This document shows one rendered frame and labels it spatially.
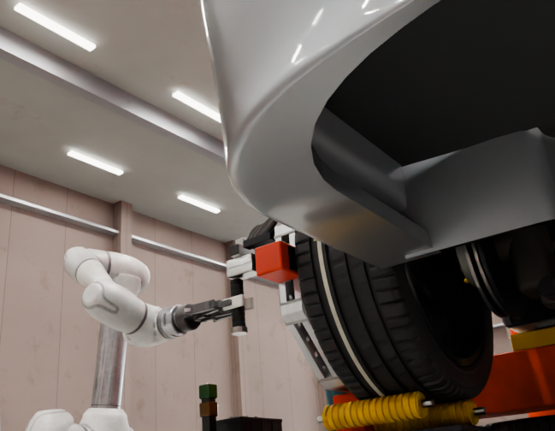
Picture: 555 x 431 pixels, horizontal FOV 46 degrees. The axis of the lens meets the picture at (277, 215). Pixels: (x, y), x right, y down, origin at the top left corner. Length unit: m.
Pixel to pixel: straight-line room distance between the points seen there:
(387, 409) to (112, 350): 1.19
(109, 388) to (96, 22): 7.77
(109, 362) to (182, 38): 7.87
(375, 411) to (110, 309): 0.75
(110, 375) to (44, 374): 10.56
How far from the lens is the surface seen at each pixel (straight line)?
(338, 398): 1.71
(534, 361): 2.04
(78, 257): 2.39
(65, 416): 2.35
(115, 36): 9.98
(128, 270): 2.47
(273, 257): 1.50
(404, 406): 1.52
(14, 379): 12.66
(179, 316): 1.87
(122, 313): 1.86
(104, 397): 2.43
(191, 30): 9.82
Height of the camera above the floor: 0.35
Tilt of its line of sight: 23 degrees up
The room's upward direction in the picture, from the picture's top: 5 degrees counter-clockwise
